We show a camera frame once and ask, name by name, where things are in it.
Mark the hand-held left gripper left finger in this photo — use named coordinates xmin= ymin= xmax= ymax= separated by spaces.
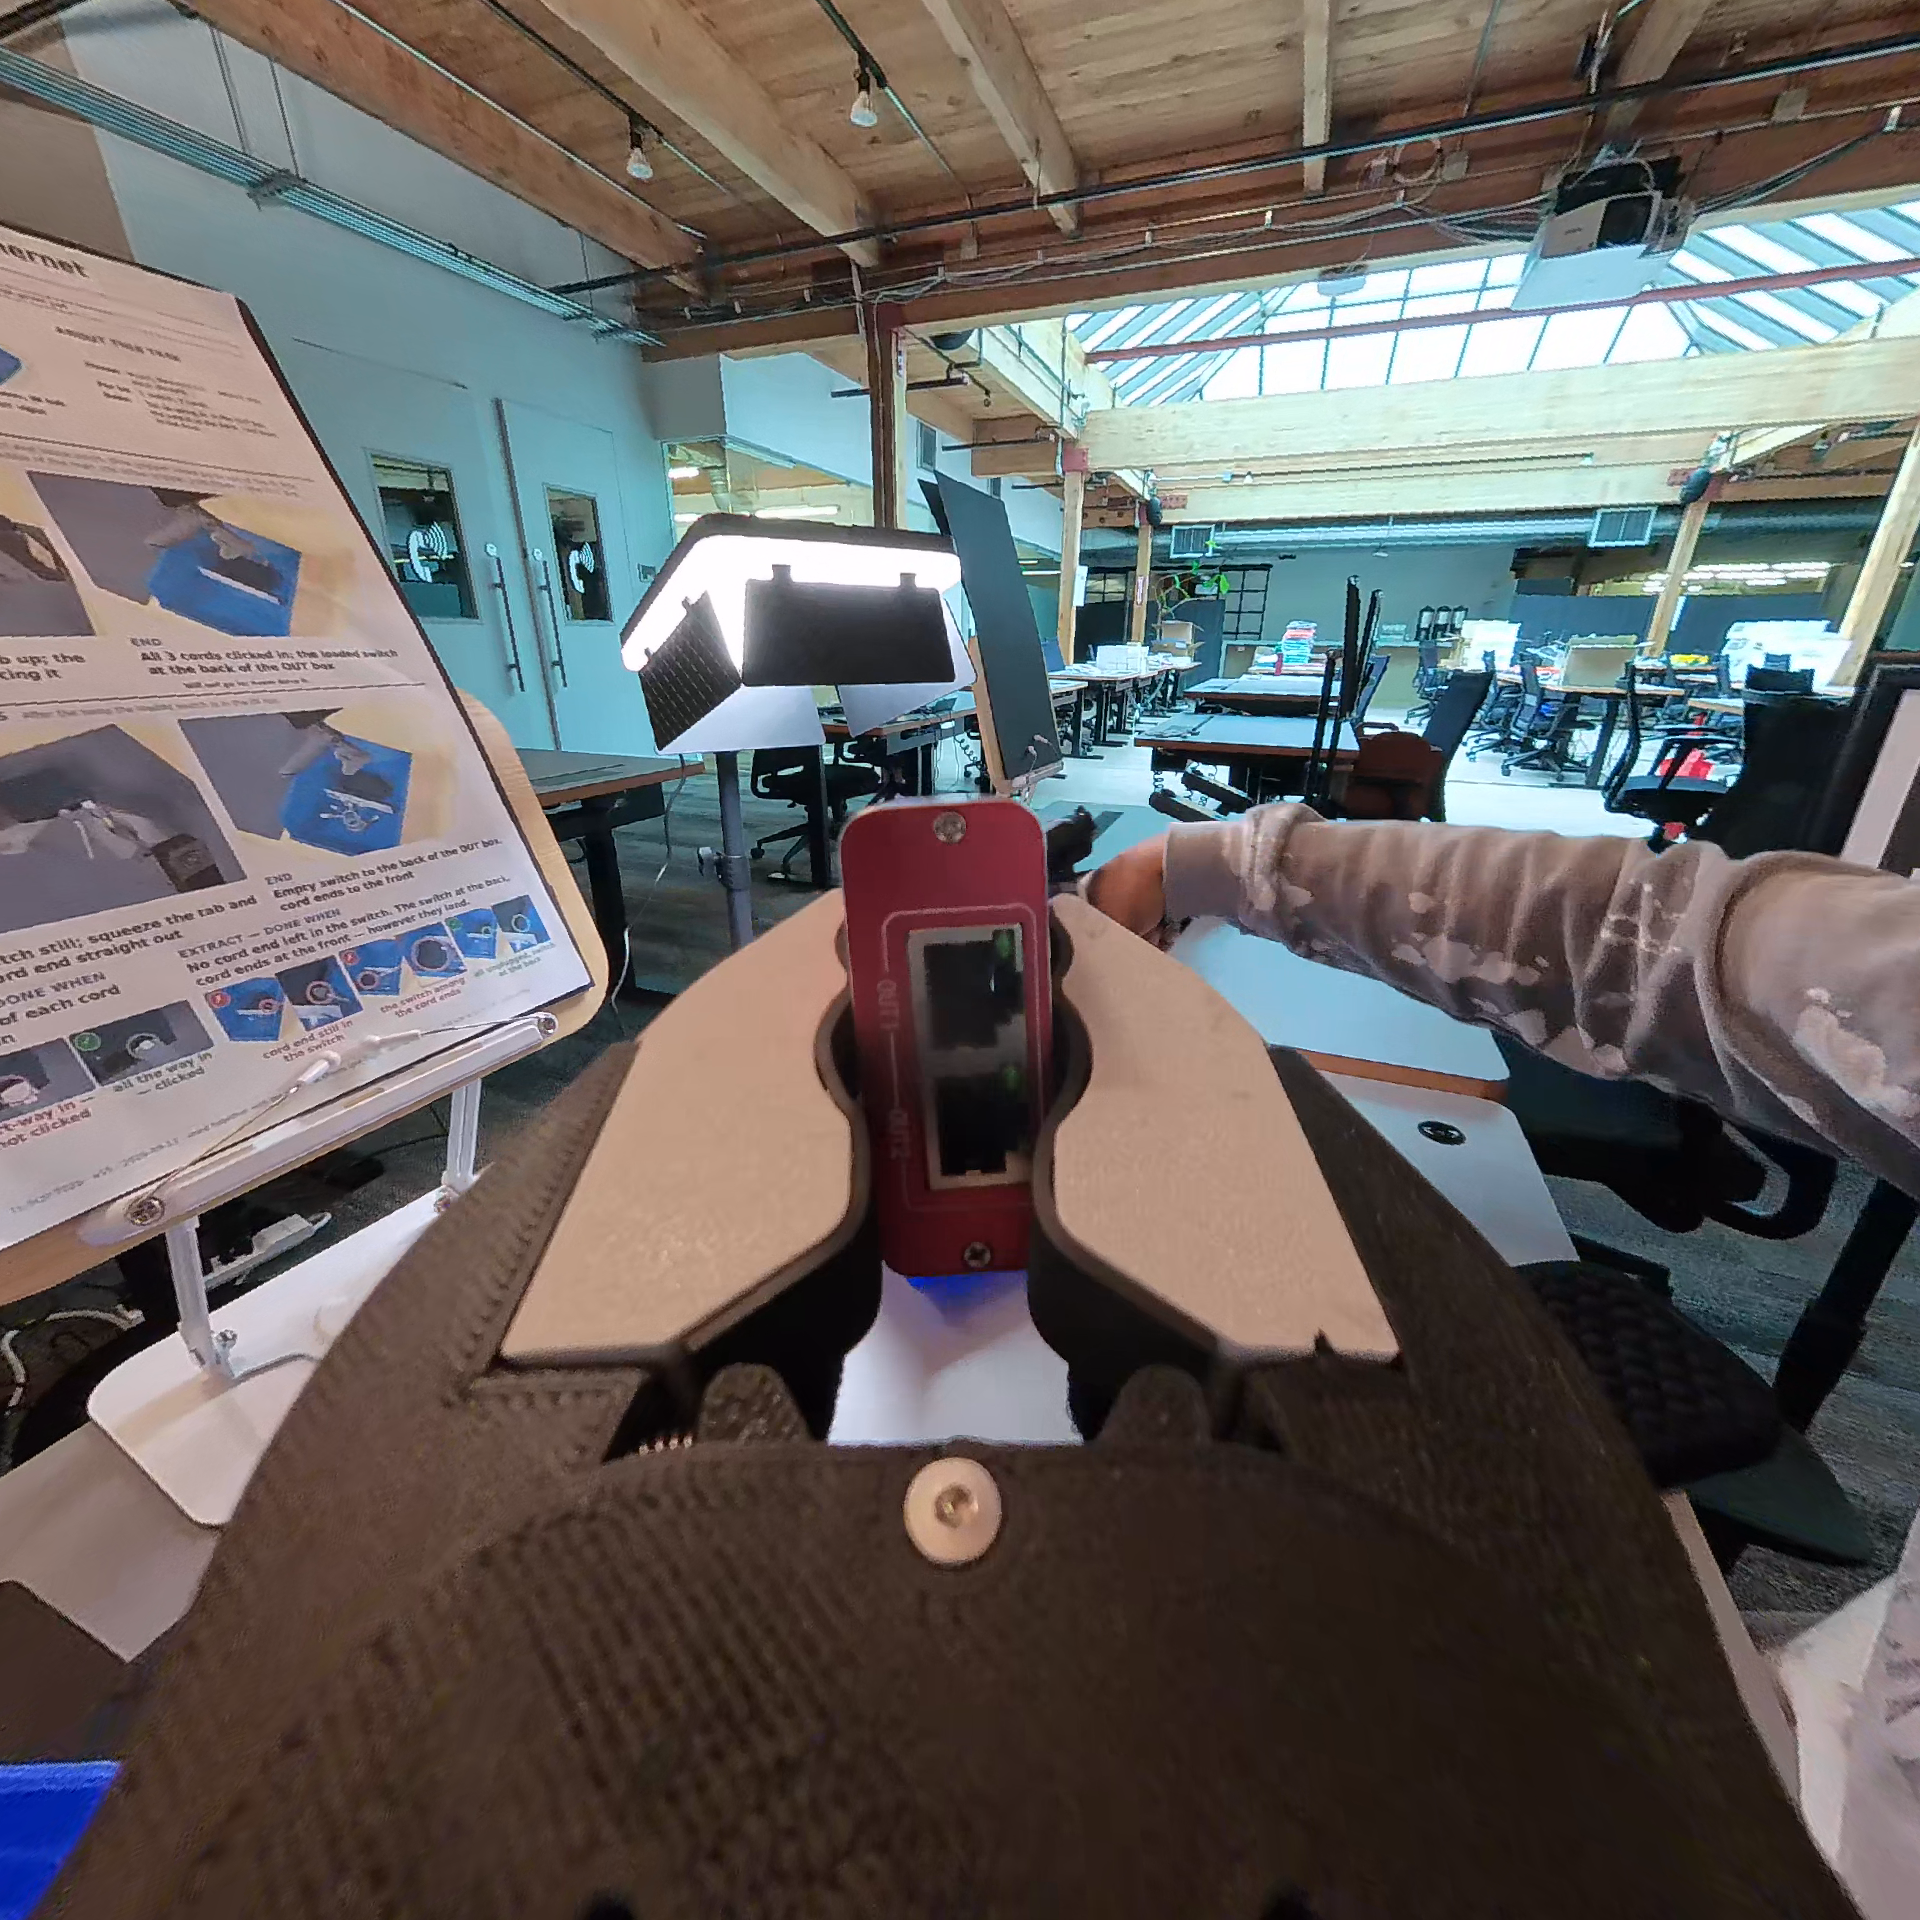
xmin=497 ymin=893 xmax=884 ymax=1435

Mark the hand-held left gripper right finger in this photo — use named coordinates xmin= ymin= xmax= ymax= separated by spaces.
xmin=1029 ymin=893 xmax=1401 ymax=1436

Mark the red ethernet switch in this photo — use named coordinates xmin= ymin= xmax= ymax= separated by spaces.
xmin=839 ymin=799 xmax=1051 ymax=1279

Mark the person's right forearm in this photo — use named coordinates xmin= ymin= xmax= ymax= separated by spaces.
xmin=1161 ymin=802 xmax=1920 ymax=1194

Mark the person's right hand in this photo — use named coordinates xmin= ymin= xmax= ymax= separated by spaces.
xmin=1079 ymin=829 xmax=1175 ymax=944

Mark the wooden easel with black board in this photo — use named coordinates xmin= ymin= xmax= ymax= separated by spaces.
xmin=928 ymin=470 xmax=1070 ymax=799

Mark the studio light panel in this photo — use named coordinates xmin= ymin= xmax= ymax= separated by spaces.
xmin=620 ymin=515 xmax=981 ymax=954

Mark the brown office desk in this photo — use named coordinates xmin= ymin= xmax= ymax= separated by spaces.
xmin=517 ymin=744 xmax=707 ymax=963

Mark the black office chair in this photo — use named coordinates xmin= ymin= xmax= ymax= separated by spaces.
xmin=1499 ymin=1035 xmax=1920 ymax=1567

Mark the instruction sheet on clipboard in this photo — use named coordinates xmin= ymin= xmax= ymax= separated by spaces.
xmin=0 ymin=225 xmax=607 ymax=1524

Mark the framed black white marker sign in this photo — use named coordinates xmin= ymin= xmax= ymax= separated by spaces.
xmin=1837 ymin=659 xmax=1920 ymax=877

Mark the ceiling projector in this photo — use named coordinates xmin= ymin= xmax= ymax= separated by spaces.
xmin=1512 ymin=150 xmax=1699 ymax=313

